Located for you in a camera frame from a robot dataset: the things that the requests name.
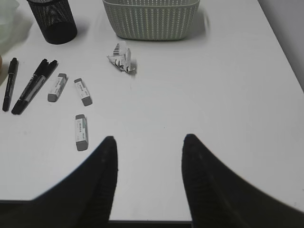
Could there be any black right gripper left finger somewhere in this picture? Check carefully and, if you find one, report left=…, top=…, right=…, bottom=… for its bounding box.
left=0, top=136, right=118, bottom=228

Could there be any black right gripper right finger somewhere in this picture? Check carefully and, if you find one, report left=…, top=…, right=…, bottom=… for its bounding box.
left=181, top=134, right=304, bottom=228

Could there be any grey white eraser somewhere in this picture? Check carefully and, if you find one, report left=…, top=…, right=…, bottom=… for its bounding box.
left=47, top=73, right=68, bottom=102
left=75, top=114, right=88, bottom=151
left=74, top=78, right=93, bottom=106

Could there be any black marker pen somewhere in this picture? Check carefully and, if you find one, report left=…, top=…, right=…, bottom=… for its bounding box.
left=11, top=59, right=48, bottom=114
left=2, top=57, right=18, bottom=112
left=14, top=60, right=57, bottom=114

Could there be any waste paper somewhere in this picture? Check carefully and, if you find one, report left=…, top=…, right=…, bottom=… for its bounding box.
left=107, top=41, right=136, bottom=73

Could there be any black mesh pen holder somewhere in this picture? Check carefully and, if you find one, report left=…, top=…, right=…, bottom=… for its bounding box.
left=28, top=0, right=77, bottom=45

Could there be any green plastic woven basket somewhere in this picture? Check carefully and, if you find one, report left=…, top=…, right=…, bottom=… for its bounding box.
left=103, top=0, right=200, bottom=41

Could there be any pale green wavy plate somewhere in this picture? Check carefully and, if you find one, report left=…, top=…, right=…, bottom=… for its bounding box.
left=0, top=0, right=33, bottom=57

